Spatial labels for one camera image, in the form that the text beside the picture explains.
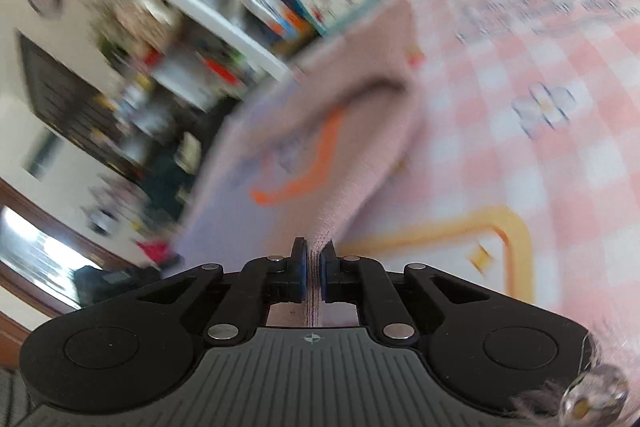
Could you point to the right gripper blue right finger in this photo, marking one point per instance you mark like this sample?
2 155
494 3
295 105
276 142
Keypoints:
364 283

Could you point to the usmile white orange box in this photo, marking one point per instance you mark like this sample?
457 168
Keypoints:
278 17

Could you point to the pink checkered tablecloth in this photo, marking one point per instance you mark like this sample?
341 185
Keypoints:
510 226

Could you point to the purple and pink sweater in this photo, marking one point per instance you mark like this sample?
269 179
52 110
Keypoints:
300 159

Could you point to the white bookshelf frame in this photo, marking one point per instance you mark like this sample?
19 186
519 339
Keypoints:
190 1

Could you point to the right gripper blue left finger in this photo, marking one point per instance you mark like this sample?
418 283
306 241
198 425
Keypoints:
247 296

